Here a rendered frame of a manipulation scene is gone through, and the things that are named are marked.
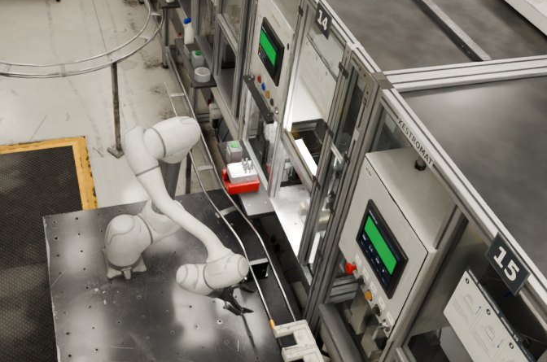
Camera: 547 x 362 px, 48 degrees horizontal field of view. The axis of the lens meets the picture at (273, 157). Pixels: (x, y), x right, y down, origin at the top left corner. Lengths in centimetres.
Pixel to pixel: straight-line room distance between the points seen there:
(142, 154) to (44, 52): 340
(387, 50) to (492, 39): 44
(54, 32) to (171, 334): 375
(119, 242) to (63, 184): 161
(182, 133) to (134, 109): 255
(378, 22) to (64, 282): 179
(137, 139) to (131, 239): 60
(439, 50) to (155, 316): 165
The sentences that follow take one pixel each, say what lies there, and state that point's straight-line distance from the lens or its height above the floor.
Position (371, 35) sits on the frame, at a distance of 218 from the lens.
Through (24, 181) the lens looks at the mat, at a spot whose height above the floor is 1.
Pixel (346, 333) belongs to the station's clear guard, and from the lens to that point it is 251.
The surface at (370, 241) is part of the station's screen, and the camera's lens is 201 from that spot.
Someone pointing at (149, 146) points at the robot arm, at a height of 149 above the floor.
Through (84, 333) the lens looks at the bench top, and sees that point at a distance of 282.
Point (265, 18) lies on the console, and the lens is 274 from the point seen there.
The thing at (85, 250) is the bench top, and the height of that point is 68.
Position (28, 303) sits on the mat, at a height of 1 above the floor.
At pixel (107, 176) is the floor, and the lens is 441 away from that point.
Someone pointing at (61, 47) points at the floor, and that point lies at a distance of 573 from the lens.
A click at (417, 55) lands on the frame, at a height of 201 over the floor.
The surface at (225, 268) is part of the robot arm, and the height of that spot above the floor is 123.
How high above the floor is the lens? 306
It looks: 42 degrees down
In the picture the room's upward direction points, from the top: 9 degrees clockwise
